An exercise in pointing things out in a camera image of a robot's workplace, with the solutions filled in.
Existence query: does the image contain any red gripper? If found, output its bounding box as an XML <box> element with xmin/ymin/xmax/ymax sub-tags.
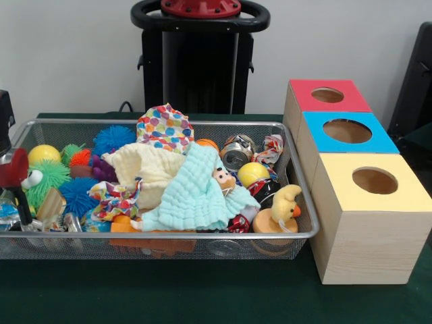
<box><xmin>0</xmin><ymin>147</ymin><xmax>34</xmax><ymax>226</ymax></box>

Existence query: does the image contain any crushed blue-label plastic bottle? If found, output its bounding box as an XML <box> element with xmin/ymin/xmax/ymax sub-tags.
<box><xmin>0</xmin><ymin>201</ymin><xmax>23</xmax><ymax>232</ymax></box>

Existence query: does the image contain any crushed clear plastic bottle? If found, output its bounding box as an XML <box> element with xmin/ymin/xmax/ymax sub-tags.
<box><xmin>50</xmin><ymin>212</ymin><xmax>84</xmax><ymax>234</ymax></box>

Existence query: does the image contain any cream knitted cloth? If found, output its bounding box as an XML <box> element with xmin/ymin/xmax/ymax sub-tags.
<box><xmin>101</xmin><ymin>141</ymin><xmax>187</xmax><ymax>210</ymax></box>

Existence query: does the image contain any mint green cloth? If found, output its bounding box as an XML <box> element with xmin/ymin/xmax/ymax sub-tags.
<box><xmin>140</xmin><ymin>141</ymin><xmax>261</xmax><ymax>233</ymax></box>

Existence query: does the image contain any silver mesh bin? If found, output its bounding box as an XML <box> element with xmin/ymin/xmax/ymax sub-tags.
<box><xmin>0</xmin><ymin>118</ymin><xmax>321</xmax><ymax>261</ymax></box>

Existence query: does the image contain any wooden three-hole box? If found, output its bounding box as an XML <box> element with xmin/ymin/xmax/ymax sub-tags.
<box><xmin>282</xmin><ymin>79</ymin><xmax>432</xmax><ymax>286</ymax></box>

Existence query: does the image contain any green spiky monster toy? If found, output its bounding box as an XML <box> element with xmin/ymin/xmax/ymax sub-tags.
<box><xmin>20</xmin><ymin>160</ymin><xmax>72</xmax><ymax>212</ymax></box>

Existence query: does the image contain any plain yellow ball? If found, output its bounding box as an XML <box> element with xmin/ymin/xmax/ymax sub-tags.
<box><xmin>28</xmin><ymin>144</ymin><xmax>62</xmax><ymax>166</ymax></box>

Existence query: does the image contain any blue spiky ball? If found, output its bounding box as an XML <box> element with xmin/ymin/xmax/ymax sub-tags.
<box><xmin>92</xmin><ymin>126</ymin><xmax>138</xmax><ymax>158</ymax></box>

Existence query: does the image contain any polka dot cloth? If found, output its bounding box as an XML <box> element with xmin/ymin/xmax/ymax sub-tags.
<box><xmin>136</xmin><ymin>103</ymin><xmax>196</xmax><ymax>155</ymax></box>

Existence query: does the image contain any dark green tablecloth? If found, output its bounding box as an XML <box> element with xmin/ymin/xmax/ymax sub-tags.
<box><xmin>0</xmin><ymin>112</ymin><xmax>432</xmax><ymax>324</ymax></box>

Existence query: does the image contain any brown plush toy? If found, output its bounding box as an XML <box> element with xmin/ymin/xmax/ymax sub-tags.
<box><xmin>212</xmin><ymin>167</ymin><xmax>237</xmax><ymax>196</ymax></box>

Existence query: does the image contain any crushed silver drink can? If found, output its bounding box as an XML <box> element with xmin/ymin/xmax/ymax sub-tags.
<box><xmin>219</xmin><ymin>134</ymin><xmax>257</xmax><ymax>171</ymax></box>

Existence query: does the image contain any yellow tennis ball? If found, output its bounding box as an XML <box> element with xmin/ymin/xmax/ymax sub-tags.
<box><xmin>238</xmin><ymin>161</ymin><xmax>271</xmax><ymax>186</ymax></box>

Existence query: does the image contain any yellow plush duck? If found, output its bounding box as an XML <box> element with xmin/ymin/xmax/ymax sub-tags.
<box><xmin>271</xmin><ymin>184</ymin><xmax>303</xmax><ymax>224</ymax></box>

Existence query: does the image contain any black panel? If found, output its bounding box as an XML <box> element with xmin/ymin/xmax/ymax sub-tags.
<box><xmin>387</xmin><ymin>22</ymin><xmax>432</xmax><ymax>136</ymax></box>

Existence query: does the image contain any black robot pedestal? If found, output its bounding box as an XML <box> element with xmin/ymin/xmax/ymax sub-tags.
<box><xmin>130</xmin><ymin>0</ymin><xmax>271</xmax><ymax>115</ymax></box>

